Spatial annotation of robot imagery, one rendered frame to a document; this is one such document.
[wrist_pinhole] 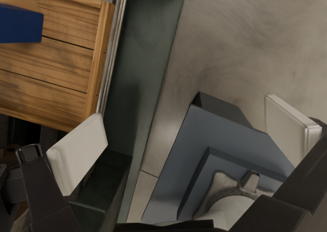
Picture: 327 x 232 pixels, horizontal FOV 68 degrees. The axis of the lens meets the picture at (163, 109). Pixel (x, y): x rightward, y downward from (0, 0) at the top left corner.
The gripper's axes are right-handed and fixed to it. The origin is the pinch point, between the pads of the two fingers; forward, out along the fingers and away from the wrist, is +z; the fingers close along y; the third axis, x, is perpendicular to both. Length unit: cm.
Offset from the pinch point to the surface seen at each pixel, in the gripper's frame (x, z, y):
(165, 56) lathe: 1, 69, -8
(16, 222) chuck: -18.9, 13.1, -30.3
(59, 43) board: 9.2, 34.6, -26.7
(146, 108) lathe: -17, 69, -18
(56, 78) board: 1.8, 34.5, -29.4
